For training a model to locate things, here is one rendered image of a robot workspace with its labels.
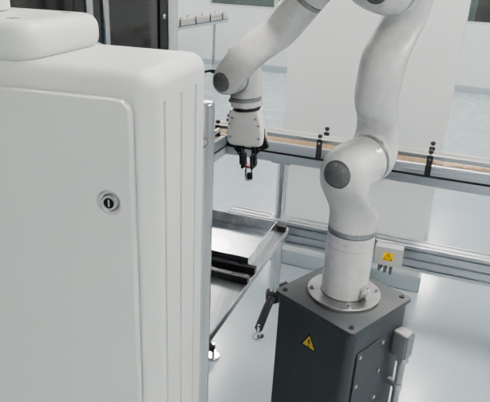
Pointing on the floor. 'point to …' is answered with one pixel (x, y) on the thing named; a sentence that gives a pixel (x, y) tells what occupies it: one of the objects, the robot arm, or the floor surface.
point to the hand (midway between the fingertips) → (248, 160)
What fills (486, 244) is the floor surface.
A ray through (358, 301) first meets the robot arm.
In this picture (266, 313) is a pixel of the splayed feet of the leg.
